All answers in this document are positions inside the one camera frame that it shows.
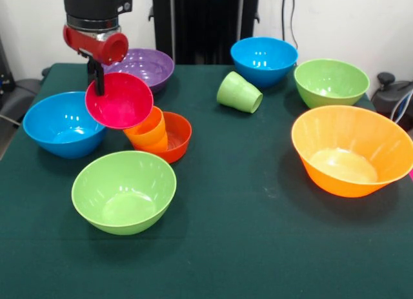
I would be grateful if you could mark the dark green tablecloth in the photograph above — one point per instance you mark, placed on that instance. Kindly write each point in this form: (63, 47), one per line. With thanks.
(226, 247)

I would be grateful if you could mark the green plastic cup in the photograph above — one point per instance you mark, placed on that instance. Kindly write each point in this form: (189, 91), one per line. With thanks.
(237, 92)

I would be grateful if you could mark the small pink plastic bowl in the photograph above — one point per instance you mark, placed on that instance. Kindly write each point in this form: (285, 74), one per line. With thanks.
(122, 102)

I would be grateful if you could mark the orange plastic cup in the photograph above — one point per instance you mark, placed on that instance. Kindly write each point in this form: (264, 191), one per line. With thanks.
(150, 134)

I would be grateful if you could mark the purple plastic bowl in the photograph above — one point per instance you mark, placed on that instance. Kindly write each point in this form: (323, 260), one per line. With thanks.
(151, 66)

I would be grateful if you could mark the blue plastic bowl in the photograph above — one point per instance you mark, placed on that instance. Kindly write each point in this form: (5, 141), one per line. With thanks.
(267, 74)
(58, 128)

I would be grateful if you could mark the green plastic bowl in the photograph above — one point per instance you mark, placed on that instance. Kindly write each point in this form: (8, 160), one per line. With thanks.
(122, 189)
(329, 86)

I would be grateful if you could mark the grey pedestal leg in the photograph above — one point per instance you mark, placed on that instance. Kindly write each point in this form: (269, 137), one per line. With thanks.
(22, 92)
(387, 98)

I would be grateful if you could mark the large orange plastic bowl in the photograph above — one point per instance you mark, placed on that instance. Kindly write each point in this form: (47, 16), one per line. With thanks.
(348, 144)

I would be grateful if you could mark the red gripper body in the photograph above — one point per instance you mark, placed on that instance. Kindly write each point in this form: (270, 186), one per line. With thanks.
(96, 47)

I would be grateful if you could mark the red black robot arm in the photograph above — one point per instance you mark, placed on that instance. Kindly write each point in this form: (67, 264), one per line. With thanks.
(90, 5)

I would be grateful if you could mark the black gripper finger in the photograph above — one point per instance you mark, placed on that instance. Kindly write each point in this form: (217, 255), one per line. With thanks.
(91, 73)
(99, 84)

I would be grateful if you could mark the small red-orange plastic bowl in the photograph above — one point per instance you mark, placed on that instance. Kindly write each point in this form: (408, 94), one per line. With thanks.
(180, 140)

